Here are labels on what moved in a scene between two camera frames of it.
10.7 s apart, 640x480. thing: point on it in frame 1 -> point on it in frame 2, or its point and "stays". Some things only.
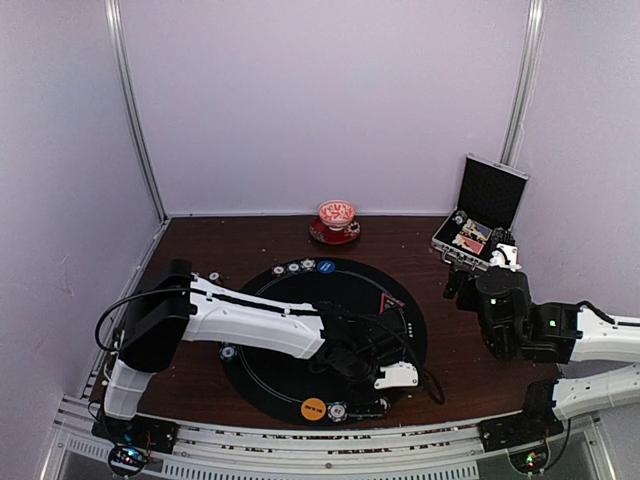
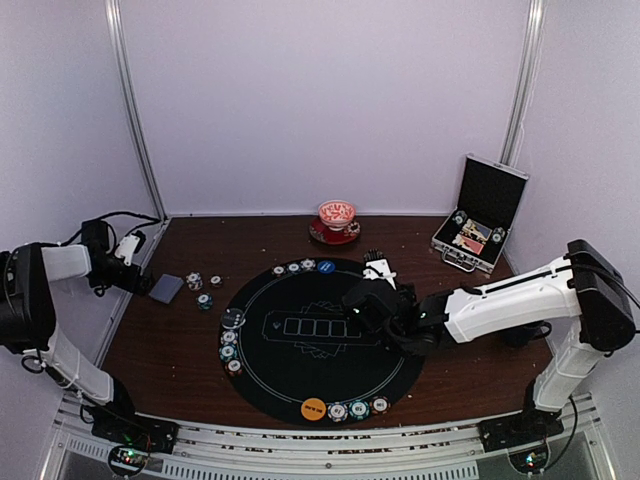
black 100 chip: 278,271 stays
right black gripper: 454,285 -> 408,293
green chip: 228,353 stays
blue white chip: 337,411 stays
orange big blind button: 313,409 stays
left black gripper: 367,405 -> 130,284
